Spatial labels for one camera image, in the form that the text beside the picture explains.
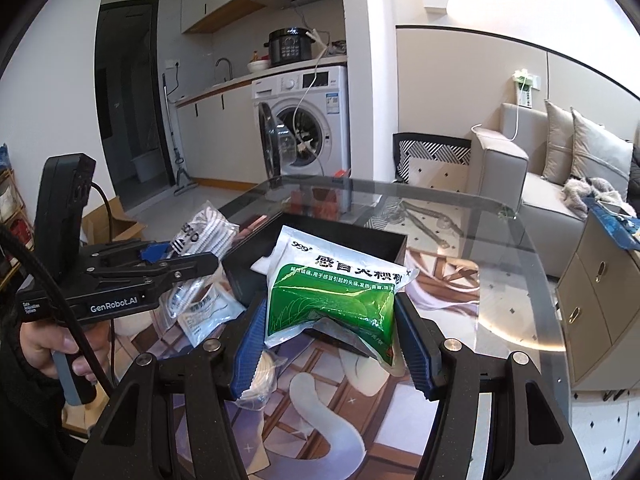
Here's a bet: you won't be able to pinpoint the green white medicine packet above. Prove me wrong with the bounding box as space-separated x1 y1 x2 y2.
264 226 419 370

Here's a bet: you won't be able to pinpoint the floor mop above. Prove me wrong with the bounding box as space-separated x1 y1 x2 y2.
162 74 198 196

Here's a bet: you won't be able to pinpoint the black kitchen faucet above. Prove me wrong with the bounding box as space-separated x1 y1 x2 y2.
215 56 233 82

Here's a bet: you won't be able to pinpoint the grey cushion right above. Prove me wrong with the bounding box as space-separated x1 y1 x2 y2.
570 108 634 195

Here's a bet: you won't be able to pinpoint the black cardboard storage box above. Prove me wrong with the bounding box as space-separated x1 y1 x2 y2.
222 214 418 367

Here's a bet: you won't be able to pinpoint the wall socket with charger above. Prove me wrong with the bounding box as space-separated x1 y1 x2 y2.
512 68 540 108

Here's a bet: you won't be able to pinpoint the grey side cabinet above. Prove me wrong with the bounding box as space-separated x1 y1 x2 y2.
556 216 640 391

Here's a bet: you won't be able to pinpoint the black jacket on sofa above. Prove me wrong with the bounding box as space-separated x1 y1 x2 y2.
627 145 640 202

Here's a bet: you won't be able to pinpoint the grey fluffy cloth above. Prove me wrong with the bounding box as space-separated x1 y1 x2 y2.
562 177 625 220

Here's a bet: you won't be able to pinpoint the brown cardboard box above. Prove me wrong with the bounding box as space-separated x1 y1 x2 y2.
81 196 146 245

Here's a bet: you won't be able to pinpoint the black pressure cooker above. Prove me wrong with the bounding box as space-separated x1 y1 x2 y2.
264 27 316 67

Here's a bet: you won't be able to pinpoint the white bowl on counter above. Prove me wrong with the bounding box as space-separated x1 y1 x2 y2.
247 58 270 74

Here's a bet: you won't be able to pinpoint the anime printed desk mat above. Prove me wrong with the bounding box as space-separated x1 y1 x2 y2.
112 249 482 480

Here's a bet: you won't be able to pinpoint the beige cushion left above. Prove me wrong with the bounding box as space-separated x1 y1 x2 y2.
542 100 574 185

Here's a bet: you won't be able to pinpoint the white printed plastic pouch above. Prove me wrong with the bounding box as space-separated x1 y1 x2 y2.
178 283 245 348

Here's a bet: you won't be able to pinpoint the red box under table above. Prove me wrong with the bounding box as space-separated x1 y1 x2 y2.
285 174 347 221

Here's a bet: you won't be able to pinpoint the beige grey sofa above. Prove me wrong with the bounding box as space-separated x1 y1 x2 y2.
470 98 640 279

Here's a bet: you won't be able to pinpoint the black white patterned chair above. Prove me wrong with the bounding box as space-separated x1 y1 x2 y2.
393 132 471 193

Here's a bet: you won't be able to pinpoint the bagged white laces adidas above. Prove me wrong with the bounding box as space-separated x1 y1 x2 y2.
159 200 241 319

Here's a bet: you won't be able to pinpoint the person left hand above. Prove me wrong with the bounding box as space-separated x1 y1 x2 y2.
20 321 111 379

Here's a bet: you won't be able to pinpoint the white washing machine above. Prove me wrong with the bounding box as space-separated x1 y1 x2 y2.
252 65 350 176

